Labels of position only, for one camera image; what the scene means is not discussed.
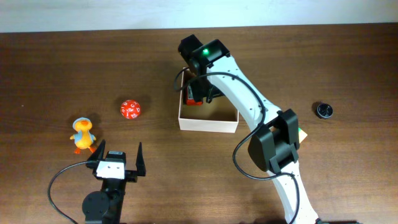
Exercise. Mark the black round cap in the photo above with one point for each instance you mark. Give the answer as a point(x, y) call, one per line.
point(324, 111)

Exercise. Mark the colourful puzzle cube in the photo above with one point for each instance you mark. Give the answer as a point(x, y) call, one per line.
point(302, 135)

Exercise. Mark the red letter ball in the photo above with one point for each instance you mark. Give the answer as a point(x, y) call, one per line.
point(130, 109)

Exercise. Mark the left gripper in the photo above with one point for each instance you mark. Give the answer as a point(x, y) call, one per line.
point(132, 174)

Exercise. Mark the orange plush duck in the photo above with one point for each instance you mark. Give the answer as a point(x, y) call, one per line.
point(83, 139)

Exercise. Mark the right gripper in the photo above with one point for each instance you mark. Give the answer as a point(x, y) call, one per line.
point(197, 91)

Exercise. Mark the red toy car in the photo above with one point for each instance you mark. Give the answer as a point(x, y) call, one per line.
point(189, 99)

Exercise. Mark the white cardboard box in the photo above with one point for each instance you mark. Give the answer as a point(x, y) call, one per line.
point(219, 116)

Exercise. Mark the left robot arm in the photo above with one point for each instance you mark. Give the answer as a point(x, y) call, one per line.
point(105, 205)

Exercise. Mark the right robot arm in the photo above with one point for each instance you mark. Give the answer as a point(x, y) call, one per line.
point(274, 138)

